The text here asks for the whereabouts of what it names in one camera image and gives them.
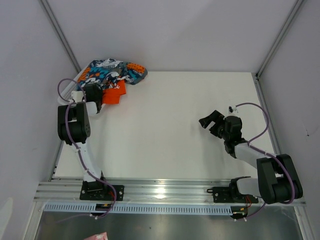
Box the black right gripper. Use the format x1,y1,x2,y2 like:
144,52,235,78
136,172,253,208
198,110,229,141

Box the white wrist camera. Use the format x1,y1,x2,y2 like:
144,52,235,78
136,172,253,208
71,91,86,103
228,106,239,116

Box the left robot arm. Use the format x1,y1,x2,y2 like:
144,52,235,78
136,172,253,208
57,83,103,183

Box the patterned blue orange shorts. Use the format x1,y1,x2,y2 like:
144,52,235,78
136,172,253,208
77,58,148,90

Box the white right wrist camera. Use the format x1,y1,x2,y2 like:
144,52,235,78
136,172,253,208
228,106,239,116

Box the pink cloth piece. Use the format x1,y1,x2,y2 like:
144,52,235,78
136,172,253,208
84,232,108,240

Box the right aluminium frame post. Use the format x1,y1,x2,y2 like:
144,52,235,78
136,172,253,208
255,0,307,80

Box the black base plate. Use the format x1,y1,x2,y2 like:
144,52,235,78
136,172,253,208
206,176,259,204
79,181,115,201

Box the white plastic basket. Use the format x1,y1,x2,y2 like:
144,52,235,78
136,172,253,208
57,80,78,105

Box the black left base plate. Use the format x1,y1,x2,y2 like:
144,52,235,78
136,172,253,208
79,181,115,201

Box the left aluminium frame post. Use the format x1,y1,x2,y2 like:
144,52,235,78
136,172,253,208
38,0,81,73

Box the aluminium frame post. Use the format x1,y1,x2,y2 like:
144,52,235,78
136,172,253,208
255,0,307,80
38,0,81,73

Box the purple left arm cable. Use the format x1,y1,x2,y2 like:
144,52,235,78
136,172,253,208
57,78,118,221

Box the white slotted cable duct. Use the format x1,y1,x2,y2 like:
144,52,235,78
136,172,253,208
43,202,233,216

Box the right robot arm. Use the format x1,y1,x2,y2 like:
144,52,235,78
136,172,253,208
199,110,303,205

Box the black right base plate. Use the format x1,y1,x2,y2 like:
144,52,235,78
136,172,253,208
206,176,259,204

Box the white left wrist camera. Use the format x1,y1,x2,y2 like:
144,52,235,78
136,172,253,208
71,91,86,103

